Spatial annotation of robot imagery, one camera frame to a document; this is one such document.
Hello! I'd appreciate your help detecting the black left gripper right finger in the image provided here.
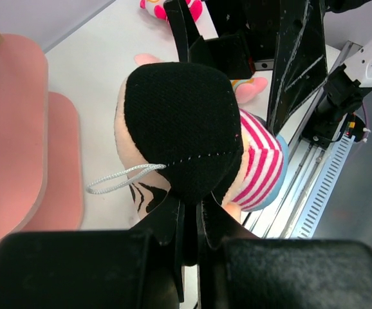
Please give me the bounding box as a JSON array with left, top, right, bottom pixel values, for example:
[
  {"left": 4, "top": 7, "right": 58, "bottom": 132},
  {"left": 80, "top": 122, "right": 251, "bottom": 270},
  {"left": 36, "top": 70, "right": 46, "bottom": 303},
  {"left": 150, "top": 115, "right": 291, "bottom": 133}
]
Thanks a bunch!
[{"left": 196, "top": 199, "right": 372, "bottom": 308}]

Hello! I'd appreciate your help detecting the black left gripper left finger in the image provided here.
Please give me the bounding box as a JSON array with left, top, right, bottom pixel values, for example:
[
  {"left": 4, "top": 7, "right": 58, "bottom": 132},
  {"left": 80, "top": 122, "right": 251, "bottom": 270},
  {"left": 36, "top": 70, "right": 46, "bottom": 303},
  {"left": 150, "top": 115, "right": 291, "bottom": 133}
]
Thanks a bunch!
[{"left": 0, "top": 196, "right": 185, "bottom": 308}]

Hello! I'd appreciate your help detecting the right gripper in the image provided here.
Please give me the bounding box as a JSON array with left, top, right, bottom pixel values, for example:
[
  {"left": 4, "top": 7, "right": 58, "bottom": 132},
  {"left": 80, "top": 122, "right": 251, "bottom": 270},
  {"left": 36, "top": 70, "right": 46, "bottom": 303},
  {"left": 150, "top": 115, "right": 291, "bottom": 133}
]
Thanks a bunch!
[{"left": 169, "top": 0, "right": 328, "bottom": 132}]

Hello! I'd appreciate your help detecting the black-haired boy doll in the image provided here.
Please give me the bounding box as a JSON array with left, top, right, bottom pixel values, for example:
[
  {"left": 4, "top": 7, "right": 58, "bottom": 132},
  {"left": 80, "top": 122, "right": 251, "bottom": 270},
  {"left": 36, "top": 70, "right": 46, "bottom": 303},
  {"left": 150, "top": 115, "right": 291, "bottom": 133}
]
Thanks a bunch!
[{"left": 86, "top": 61, "right": 289, "bottom": 223}]

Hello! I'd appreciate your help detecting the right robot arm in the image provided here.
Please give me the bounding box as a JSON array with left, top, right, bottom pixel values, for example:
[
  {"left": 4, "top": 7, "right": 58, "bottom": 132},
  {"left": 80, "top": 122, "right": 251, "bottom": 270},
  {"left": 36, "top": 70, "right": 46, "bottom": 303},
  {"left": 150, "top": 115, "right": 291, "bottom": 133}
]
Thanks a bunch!
[{"left": 163, "top": 1, "right": 372, "bottom": 147}]

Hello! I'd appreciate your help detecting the pink wooden shelf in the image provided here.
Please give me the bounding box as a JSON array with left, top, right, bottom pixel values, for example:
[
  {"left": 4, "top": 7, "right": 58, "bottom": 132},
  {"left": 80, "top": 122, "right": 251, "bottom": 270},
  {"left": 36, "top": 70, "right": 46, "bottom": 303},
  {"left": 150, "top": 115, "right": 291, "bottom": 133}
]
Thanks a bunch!
[{"left": 0, "top": 33, "right": 84, "bottom": 241}]

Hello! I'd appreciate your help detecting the white slotted cable duct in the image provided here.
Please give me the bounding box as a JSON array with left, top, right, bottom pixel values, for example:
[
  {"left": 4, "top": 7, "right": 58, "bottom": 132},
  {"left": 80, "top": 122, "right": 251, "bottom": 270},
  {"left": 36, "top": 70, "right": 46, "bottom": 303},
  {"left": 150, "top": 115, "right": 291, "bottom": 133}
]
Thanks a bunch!
[{"left": 291, "top": 135, "right": 355, "bottom": 239}]

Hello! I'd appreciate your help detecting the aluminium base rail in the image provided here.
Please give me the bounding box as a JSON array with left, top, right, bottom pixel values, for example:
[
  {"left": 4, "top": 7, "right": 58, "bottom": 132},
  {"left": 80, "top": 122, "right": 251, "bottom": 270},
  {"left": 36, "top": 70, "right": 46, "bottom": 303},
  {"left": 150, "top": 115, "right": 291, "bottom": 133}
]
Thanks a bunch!
[{"left": 242, "top": 41, "right": 364, "bottom": 239}]

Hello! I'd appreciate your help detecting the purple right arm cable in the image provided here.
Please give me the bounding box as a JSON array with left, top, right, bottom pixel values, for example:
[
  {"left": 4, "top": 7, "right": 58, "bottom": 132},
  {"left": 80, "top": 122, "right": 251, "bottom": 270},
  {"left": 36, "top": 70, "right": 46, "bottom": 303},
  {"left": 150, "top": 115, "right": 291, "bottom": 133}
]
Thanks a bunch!
[{"left": 359, "top": 102, "right": 372, "bottom": 144}]

